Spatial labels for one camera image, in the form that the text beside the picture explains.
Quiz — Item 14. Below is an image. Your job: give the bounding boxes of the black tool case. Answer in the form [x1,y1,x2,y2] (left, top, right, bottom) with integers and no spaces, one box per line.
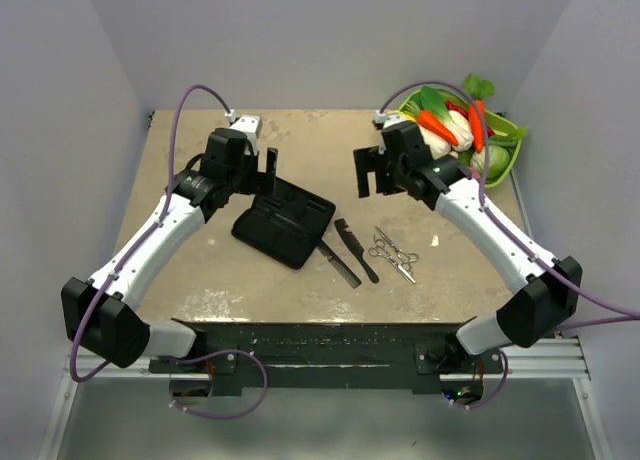
[231,178,336,270]

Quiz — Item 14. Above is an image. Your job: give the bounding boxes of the black handled comb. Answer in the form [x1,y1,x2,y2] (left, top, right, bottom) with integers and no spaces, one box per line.
[334,218,380,284]

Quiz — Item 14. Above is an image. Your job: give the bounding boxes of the black straight comb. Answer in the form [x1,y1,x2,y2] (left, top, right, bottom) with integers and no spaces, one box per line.
[317,240,362,289]

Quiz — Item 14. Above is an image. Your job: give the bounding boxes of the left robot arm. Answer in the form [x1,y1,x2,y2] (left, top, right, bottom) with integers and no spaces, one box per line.
[61,128,278,372]

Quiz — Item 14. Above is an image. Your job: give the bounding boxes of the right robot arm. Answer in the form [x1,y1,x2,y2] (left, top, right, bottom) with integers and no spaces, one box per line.
[353,120,582,373]

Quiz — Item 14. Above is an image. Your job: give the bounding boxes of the toy napa cabbage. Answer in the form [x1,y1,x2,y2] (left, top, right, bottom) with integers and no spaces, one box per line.
[403,113,451,159]

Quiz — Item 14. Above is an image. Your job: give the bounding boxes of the toy carrot left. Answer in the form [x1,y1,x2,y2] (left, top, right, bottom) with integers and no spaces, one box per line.
[416,110,459,146]

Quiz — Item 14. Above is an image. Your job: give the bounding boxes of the toy carrot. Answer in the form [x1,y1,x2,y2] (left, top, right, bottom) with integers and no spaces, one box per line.
[416,110,459,146]
[463,73,496,153]

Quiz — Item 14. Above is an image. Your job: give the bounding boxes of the toy bok choy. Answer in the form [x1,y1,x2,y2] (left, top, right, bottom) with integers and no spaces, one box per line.
[419,86,474,152]

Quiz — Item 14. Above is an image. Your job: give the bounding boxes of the silver scissors lower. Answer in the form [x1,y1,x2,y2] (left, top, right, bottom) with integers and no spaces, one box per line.
[368,236,416,285]

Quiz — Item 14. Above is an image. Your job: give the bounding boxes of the silver scissors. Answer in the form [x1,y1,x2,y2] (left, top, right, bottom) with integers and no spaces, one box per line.
[375,226,419,263]
[368,236,416,285]

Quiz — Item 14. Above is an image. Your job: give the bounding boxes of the toy red chili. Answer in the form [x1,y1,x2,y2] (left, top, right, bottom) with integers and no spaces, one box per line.
[445,101,495,137]

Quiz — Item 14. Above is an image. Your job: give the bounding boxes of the silver scissors upper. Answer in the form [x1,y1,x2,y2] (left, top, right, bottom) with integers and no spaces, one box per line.
[375,226,419,263]

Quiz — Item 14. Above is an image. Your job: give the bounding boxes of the toy green cabbage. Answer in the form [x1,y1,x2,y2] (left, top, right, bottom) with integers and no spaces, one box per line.
[470,145,511,182]

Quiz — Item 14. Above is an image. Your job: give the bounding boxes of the toy carrot right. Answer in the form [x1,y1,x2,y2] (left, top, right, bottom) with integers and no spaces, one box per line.
[463,73,496,153]

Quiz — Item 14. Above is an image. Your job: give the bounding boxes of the green vegetable tray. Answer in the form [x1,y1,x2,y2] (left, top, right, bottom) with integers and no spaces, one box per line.
[396,88,528,188]

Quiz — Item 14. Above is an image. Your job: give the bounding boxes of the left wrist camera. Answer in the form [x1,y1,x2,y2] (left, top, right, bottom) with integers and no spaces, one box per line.
[224,109,263,153]

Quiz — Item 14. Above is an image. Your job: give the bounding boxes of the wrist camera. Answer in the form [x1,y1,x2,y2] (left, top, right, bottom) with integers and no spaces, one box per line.
[224,109,263,153]
[373,111,408,130]

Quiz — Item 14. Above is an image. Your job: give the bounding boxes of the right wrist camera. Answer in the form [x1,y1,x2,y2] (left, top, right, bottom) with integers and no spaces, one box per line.
[373,111,408,130]

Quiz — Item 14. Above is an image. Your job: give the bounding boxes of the aluminium rail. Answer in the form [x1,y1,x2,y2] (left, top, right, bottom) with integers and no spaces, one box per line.
[76,338,590,381]

